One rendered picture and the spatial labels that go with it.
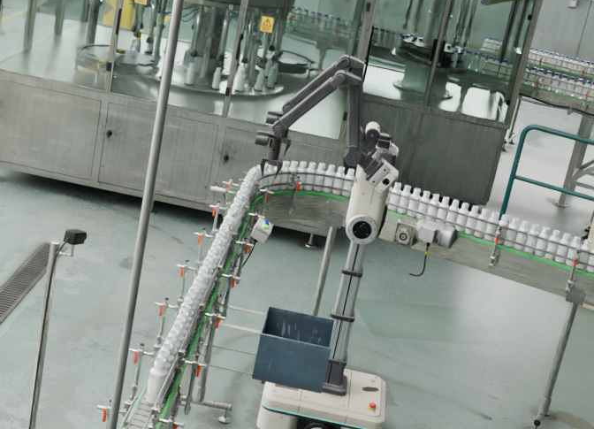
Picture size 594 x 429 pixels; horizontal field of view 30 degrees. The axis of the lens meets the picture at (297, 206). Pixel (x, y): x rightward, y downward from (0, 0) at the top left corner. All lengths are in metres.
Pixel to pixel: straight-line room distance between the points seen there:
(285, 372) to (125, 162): 4.08
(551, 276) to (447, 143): 4.03
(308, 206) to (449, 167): 3.84
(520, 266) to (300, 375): 2.04
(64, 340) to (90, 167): 2.41
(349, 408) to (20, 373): 1.77
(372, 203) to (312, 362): 1.05
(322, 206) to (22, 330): 1.90
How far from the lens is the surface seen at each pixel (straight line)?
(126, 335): 2.56
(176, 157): 8.53
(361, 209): 5.54
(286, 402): 5.80
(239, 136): 8.40
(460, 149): 10.32
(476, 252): 6.51
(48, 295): 4.27
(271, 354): 4.81
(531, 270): 6.46
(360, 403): 5.90
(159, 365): 3.93
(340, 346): 5.85
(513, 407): 6.93
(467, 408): 6.75
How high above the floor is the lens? 2.94
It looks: 18 degrees down
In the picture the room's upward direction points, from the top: 11 degrees clockwise
